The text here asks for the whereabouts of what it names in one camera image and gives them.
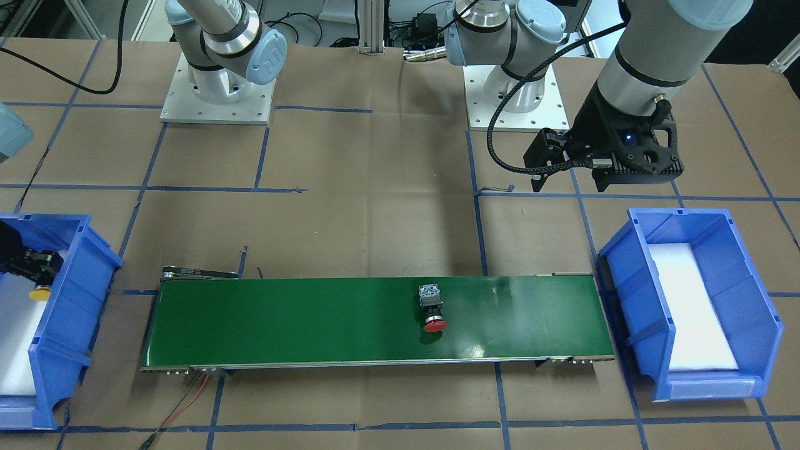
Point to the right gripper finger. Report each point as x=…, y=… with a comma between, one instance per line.
x=39, y=267

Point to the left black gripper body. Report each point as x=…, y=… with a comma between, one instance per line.
x=594, y=123

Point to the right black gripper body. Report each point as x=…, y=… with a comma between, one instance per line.
x=26, y=263

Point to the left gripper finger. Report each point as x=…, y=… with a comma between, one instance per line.
x=547, y=149
x=605, y=177

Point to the yellow mushroom push button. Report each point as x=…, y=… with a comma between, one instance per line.
x=40, y=293

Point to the red mushroom push button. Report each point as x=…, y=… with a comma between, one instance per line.
x=429, y=298

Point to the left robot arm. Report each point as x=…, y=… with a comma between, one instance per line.
x=663, y=44

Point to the blue plastic bin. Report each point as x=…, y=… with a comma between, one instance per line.
x=749, y=319
x=59, y=352

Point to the green conveyor belt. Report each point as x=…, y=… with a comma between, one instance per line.
x=336, y=322

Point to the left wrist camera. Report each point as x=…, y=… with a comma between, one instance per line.
x=648, y=153

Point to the aluminium frame post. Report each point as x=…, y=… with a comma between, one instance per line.
x=371, y=25

